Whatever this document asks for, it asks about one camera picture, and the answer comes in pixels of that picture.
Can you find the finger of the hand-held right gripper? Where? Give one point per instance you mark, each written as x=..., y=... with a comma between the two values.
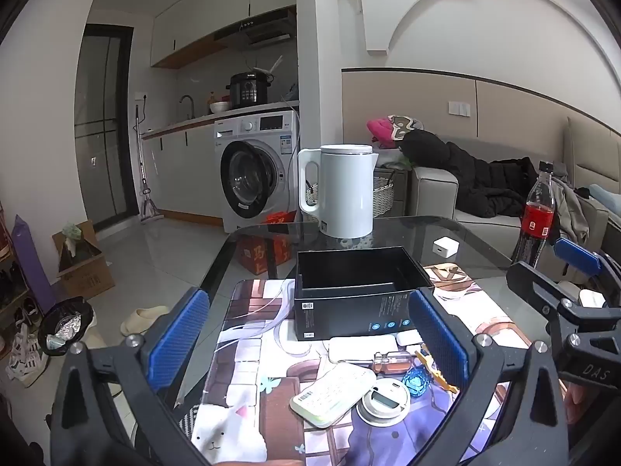
x=533, y=286
x=577, y=255

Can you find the mop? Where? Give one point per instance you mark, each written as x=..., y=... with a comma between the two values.
x=145, y=204

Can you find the person's right hand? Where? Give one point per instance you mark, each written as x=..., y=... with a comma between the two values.
x=576, y=400

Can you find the white keypad remote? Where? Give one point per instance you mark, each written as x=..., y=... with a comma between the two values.
x=330, y=395

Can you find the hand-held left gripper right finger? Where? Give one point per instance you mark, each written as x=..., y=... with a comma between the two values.
x=439, y=337

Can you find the kitchen faucet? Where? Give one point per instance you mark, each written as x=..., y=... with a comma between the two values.
x=188, y=104

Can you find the wall switch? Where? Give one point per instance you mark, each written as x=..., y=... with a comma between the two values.
x=458, y=108

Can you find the purple yoga mat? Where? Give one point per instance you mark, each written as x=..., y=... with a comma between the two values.
x=34, y=267

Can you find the brown cardboard box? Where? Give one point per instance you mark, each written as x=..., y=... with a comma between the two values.
x=90, y=276

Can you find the small blue bottle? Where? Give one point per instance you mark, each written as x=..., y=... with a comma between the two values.
x=415, y=382

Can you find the grey clothing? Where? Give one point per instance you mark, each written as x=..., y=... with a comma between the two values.
x=575, y=208

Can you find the white wall cabinets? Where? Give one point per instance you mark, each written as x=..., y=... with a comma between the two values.
x=203, y=5

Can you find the pink plush item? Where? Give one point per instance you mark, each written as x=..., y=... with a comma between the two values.
x=381, y=131

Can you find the black cardboard box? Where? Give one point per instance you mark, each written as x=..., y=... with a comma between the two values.
x=349, y=301

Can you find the wicker basket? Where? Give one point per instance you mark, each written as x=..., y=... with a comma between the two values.
x=383, y=199

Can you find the white washing machine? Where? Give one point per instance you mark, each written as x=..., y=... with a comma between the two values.
x=257, y=155

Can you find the beige slipper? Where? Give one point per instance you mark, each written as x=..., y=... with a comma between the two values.
x=143, y=320

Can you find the trash bin with black bag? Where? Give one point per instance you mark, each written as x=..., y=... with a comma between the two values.
x=65, y=325

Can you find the yellow trinket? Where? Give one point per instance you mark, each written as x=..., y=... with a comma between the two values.
x=444, y=381

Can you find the range hood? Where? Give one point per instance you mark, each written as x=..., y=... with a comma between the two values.
x=264, y=26

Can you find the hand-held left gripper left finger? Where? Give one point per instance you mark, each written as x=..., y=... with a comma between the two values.
x=179, y=337

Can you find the white base cabinet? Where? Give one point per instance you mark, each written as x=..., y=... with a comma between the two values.
x=189, y=170

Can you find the white shoes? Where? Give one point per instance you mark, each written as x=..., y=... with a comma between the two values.
x=24, y=359

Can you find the cola bottle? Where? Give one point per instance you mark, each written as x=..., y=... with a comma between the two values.
x=536, y=218

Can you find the white electric kettle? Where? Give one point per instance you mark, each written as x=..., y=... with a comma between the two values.
x=347, y=189

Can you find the white bowl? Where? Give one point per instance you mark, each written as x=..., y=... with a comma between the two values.
x=220, y=107

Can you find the black pressure cooker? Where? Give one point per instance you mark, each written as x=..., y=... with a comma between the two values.
x=250, y=90

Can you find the round white device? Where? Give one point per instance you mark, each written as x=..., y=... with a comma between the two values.
x=383, y=405

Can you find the patterned cushion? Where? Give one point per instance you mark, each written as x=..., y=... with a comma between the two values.
x=405, y=126

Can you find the black jacket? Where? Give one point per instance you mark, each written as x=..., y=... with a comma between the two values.
x=485, y=179

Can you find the dark glass door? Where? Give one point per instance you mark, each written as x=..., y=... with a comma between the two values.
x=102, y=131

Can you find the small white charger cube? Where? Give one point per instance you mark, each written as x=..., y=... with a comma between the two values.
x=443, y=246

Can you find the red cardboard box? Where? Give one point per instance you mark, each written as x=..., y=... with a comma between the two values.
x=262, y=250

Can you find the white power bank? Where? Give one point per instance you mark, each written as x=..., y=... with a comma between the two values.
x=361, y=348

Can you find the white earbud case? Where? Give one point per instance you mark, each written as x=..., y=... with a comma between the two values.
x=407, y=339

